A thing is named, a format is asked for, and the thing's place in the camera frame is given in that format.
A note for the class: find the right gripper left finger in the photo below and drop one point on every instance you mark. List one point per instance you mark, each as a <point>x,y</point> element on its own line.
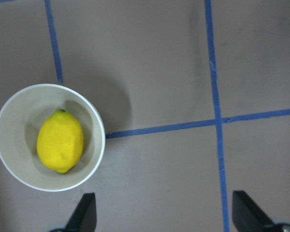
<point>84,217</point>

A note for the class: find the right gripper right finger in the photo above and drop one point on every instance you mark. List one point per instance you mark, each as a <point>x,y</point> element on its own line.
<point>247,216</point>

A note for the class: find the yellow lemon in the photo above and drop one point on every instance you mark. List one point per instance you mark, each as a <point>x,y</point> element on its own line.
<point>60,142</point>

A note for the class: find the white ceramic bowl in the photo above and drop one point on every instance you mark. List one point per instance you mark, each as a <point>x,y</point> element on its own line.
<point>22,116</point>

